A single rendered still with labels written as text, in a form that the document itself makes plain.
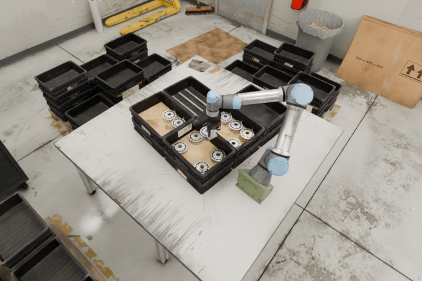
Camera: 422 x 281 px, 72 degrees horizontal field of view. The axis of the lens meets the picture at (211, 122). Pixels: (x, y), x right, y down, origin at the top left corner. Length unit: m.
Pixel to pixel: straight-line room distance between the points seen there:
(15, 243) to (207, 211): 1.23
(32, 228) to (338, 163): 2.73
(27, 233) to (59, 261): 0.28
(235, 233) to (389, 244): 1.56
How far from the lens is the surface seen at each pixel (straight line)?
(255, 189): 1.89
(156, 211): 1.92
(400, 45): 4.25
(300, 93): 1.66
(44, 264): 2.33
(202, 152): 1.99
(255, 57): 3.66
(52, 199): 3.03
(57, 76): 3.44
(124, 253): 2.61
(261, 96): 1.78
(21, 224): 2.40
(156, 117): 2.23
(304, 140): 2.39
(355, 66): 4.38
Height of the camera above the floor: 2.40
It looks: 46 degrees down
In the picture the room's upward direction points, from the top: 4 degrees clockwise
